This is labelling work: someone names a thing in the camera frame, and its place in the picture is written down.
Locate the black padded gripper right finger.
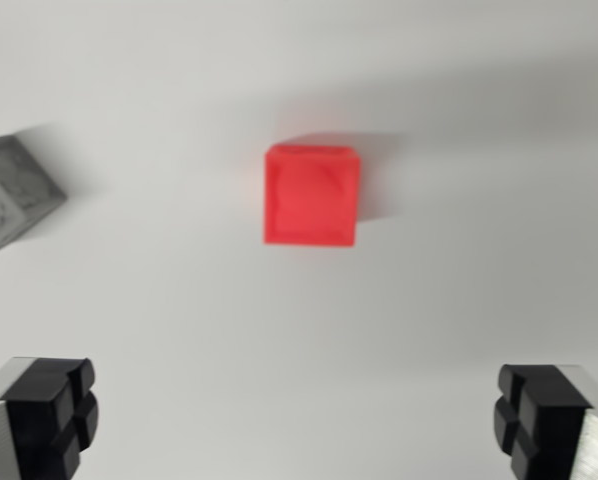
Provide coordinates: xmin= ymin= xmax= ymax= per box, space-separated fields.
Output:
xmin=491 ymin=363 xmax=598 ymax=480

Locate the grey cube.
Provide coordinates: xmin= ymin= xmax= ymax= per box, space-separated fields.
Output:
xmin=0 ymin=133 xmax=69 ymax=261

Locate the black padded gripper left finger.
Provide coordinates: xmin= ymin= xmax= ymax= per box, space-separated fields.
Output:
xmin=0 ymin=355 xmax=101 ymax=480

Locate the red cube with studs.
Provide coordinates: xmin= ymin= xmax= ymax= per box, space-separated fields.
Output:
xmin=262 ymin=143 xmax=364 ymax=249

